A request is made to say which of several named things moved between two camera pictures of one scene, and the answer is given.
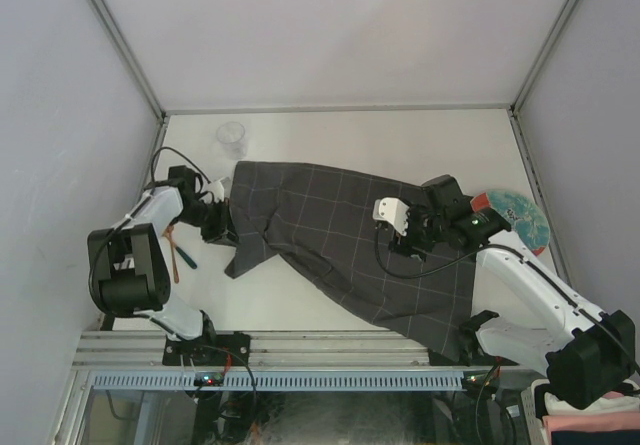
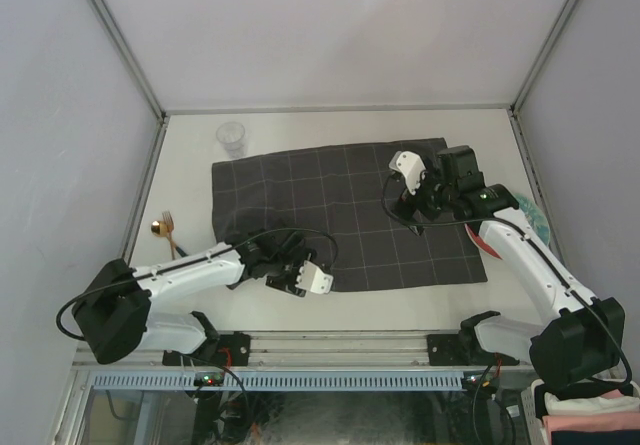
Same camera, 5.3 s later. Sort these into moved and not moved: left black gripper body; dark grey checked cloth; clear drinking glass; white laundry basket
Moved: left black gripper body; dark grey checked cloth
Not moved: clear drinking glass; white laundry basket
